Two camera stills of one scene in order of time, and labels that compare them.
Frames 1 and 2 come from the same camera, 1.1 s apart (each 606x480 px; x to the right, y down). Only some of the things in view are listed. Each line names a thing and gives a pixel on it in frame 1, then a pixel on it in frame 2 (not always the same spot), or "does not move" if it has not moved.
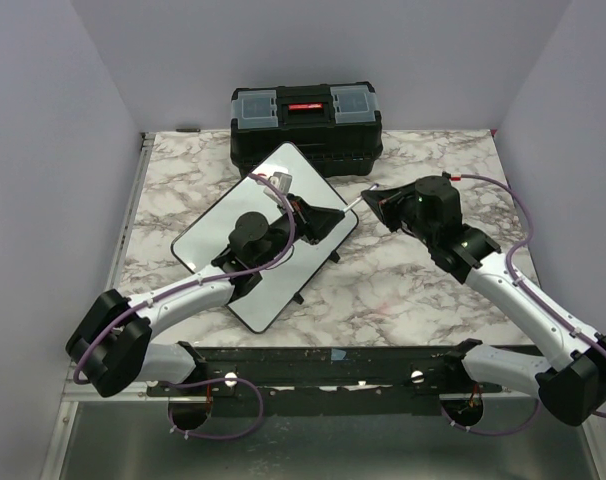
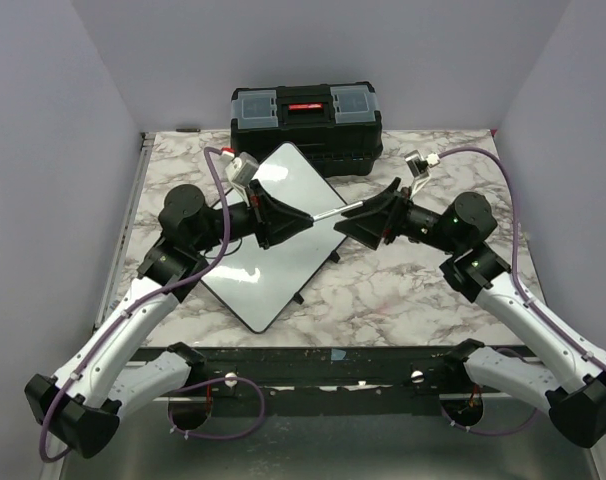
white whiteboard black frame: (207, 236) does not move
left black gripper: (313, 223) -> (273, 220)
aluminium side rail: (74, 392) does not move
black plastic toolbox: (336, 128) does not move
